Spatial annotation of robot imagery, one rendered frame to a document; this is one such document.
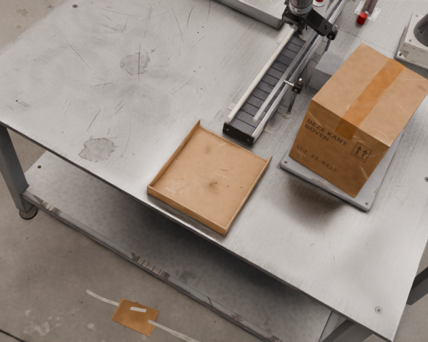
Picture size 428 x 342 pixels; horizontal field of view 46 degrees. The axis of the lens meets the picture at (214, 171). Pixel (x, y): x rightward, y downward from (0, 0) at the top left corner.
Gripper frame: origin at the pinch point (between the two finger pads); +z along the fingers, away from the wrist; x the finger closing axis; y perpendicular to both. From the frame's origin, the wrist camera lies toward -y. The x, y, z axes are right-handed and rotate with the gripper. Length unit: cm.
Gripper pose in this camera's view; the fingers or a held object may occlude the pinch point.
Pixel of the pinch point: (305, 30)
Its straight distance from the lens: 188.0
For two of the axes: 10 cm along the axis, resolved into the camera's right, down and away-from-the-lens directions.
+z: 1.4, 1.2, 9.8
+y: -8.7, -4.6, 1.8
